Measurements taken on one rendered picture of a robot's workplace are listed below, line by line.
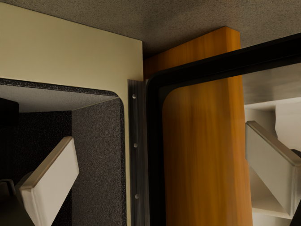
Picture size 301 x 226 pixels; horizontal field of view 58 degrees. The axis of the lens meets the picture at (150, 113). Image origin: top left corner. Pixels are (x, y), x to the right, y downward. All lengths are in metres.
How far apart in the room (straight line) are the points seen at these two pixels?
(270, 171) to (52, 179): 0.12
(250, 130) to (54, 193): 0.13
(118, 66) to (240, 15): 0.14
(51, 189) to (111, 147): 0.17
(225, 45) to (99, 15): 0.14
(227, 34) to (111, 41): 0.13
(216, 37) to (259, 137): 0.18
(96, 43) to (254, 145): 0.21
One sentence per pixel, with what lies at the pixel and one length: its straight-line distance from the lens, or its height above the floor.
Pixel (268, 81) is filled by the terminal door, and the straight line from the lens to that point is 0.25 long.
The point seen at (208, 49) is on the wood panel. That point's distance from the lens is 0.34.
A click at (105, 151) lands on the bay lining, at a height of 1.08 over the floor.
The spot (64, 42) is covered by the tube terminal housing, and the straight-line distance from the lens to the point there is 0.30.
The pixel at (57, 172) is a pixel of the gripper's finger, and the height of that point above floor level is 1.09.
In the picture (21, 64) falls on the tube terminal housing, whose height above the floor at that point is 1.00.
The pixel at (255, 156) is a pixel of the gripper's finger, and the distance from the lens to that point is 0.19.
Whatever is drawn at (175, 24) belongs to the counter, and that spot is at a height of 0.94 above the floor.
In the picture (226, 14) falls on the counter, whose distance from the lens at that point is 0.31.
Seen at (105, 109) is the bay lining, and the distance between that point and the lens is 0.35.
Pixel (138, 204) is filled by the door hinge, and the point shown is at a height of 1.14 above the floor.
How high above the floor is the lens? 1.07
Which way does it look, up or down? 7 degrees down
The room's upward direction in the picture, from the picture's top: 178 degrees clockwise
